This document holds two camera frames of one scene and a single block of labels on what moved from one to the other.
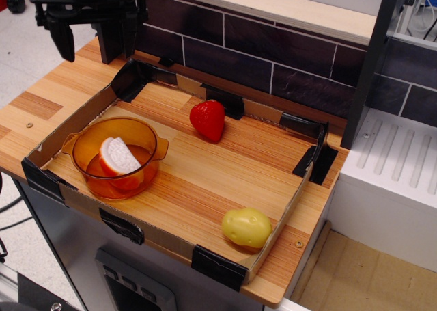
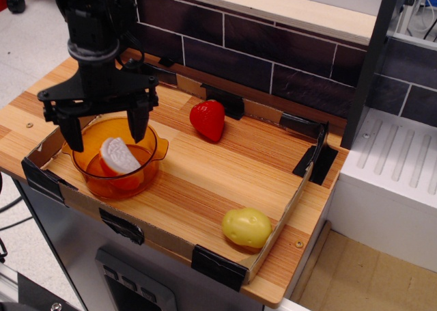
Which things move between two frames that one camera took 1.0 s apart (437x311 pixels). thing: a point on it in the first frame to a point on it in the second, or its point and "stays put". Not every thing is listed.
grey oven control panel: x=128 y=288 stays put
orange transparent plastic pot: x=82 y=147 stays put
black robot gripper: x=57 y=5 to x=100 y=87
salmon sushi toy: x=120 y=164 stays put
